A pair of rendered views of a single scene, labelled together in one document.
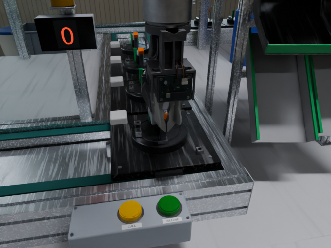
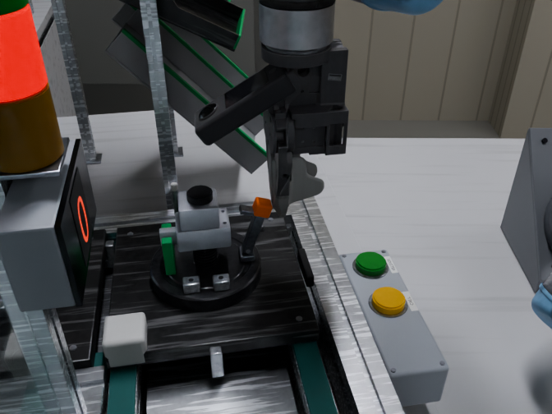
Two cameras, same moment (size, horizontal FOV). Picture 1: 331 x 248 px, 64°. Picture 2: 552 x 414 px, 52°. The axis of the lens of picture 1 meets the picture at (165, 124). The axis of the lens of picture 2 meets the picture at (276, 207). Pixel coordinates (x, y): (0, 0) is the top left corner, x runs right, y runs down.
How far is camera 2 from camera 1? 0.73 m
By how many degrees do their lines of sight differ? 72
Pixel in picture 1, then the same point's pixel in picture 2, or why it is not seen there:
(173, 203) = (370, 256)
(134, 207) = (386, 292)
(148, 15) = (321, 39)
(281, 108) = not seen: hidden behind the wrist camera
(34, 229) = not seen: outside the picture
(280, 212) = not seen: hidden behind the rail
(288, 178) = (246, 197)
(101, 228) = (421, 332)
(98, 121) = (103, 392)
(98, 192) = (352, 348)
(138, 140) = (241, 285)
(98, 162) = (229, 399)
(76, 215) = (407, 366)
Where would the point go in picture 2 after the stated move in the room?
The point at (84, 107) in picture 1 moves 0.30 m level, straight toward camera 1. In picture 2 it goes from (77, 393) to (361, 318)
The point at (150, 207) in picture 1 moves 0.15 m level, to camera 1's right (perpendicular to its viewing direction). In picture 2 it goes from (374, 284) to (360, 216)
